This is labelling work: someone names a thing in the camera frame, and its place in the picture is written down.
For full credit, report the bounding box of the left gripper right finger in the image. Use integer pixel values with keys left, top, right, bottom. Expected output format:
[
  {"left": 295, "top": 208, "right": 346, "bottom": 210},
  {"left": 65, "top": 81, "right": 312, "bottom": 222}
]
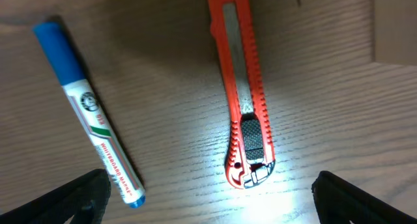
[{"left": 311, "top": 171, "right": 416, "bottom": 224}]

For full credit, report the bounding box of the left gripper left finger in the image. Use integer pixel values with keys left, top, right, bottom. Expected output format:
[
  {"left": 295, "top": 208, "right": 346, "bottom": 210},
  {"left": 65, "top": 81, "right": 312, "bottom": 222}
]
[{"left": 1, "top": 169, "right": 111, "bottom": 224}]

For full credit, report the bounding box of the blue whiteboard marker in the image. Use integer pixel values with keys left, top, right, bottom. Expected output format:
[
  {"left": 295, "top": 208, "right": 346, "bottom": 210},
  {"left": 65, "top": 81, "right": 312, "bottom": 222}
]
[{"left": 33, "top": 22, "right": 145, "bottom": 208}]

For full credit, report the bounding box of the red utility knife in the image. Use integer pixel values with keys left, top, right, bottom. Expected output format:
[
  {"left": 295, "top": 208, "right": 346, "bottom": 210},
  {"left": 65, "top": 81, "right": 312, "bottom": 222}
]
[{"left": 208, "top": 0, "right": 275, "bottom": 189}]

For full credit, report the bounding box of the open cardboard box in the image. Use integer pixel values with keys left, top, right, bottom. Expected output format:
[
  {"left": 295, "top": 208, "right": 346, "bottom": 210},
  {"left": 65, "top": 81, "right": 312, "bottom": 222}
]
[{"left": 374, "top": 0, "right": 416, "bottom": 66}]

